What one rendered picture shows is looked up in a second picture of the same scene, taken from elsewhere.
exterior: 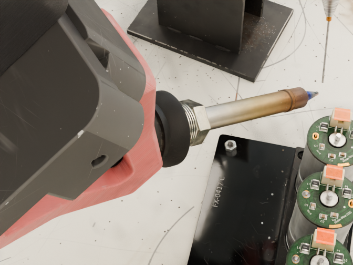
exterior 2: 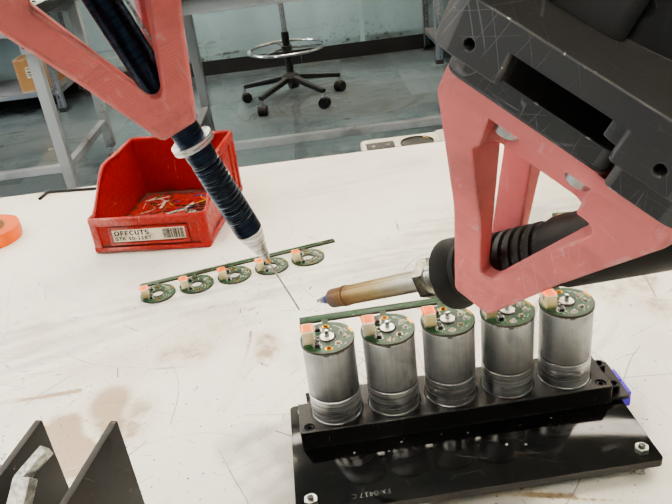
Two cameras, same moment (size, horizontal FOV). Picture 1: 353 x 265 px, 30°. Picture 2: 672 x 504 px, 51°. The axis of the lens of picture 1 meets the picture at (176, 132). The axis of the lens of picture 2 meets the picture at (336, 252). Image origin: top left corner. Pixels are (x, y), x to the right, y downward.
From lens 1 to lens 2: 29 cm
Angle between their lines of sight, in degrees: 76
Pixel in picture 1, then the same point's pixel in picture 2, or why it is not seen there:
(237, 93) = not seen: outside the picture
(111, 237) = not seen: outside the picture
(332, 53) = (144, 474)
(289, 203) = (366, 422)
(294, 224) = (407, 369)
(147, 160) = (514, 217)
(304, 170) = (348, 380)
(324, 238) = (430, 309)
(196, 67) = not seen: outside the picture
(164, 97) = (441, 245)
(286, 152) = (301, 456)
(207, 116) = (423, 262)
